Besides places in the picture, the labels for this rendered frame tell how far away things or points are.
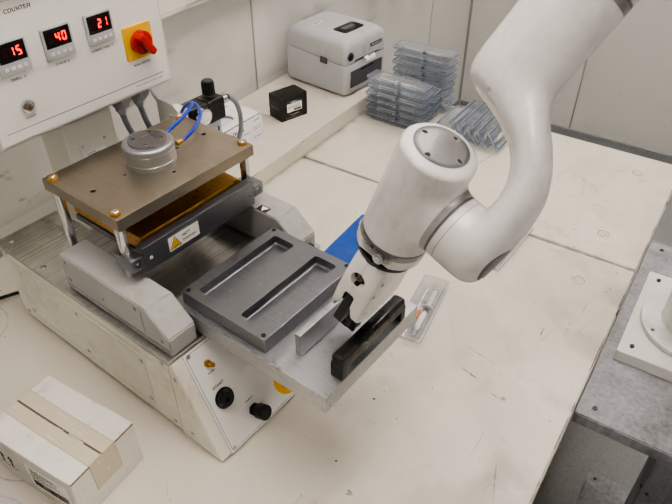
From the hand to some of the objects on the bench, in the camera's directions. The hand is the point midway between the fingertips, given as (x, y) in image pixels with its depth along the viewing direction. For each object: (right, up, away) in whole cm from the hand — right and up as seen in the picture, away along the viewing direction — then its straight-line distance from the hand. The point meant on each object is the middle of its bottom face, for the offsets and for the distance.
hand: (351, 314), depth 88 cm
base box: (-29, -5, +36) cm, 46 cm away
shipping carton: (-43, -24, +12) cm, 50 cm away
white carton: (-33, +35, +78) cm, 92 cm away
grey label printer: (-2, +63, +113) cm, 129 cm away
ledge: (-19, +43, +96) cm, 107 cm away
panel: (-8, -16, +21) cm, 27 cm away
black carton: (-16, +47, +93) cm, 106 cm away
